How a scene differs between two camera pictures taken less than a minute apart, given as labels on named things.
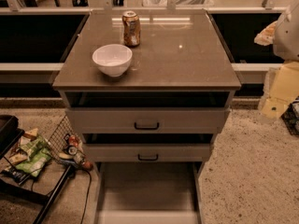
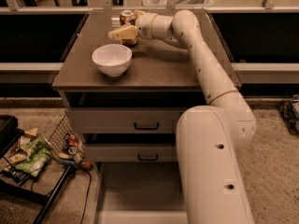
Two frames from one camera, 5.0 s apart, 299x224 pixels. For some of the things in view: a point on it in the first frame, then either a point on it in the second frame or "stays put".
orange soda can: [132, 29] stays put
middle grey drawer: [149, 147] stays put
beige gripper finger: [266, 35] -> [143, 28]
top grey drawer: [147, 112] stays put
